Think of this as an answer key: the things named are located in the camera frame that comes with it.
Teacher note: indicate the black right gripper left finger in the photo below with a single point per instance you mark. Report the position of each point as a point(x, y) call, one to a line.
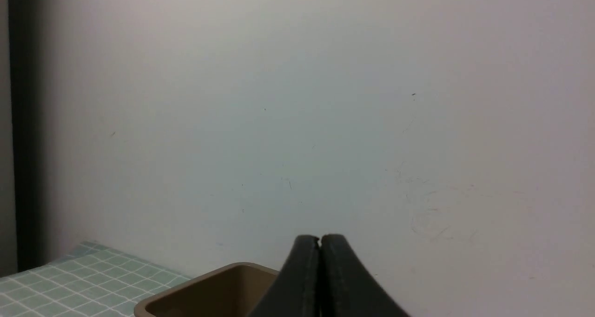
point(294, 291)

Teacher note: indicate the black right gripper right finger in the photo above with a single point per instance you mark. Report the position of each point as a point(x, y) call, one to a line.
point(346, 288)

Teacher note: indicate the olive green plastic bin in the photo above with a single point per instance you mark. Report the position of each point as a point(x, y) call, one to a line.
point(230, 291)

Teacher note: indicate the green checked tablecloth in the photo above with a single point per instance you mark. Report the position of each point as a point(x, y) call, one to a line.
point(92, 280)

